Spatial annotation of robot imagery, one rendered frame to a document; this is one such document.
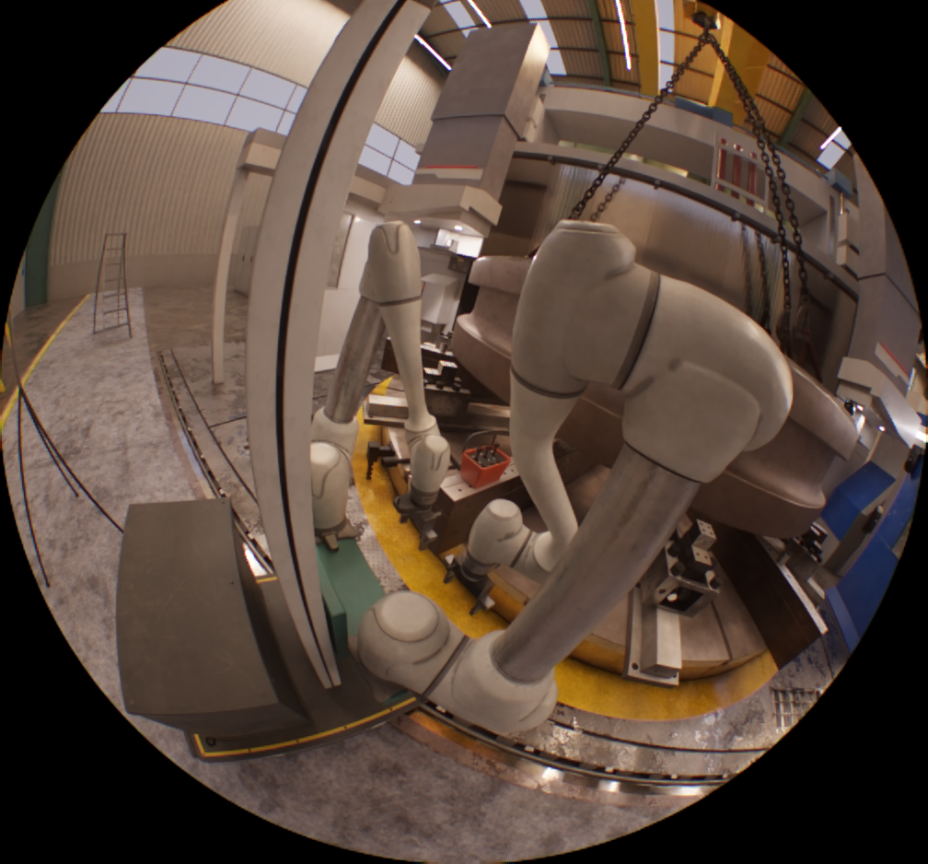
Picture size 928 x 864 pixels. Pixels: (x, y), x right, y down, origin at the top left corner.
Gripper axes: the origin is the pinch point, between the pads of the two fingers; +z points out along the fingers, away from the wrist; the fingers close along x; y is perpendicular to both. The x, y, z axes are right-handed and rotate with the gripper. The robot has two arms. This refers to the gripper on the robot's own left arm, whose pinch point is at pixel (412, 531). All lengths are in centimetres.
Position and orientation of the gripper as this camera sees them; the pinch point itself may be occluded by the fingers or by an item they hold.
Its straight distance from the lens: 107.3
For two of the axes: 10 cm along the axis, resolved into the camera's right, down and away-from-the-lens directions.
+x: -5.9, -4.4, 6.7
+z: -2.6, 9.0, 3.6
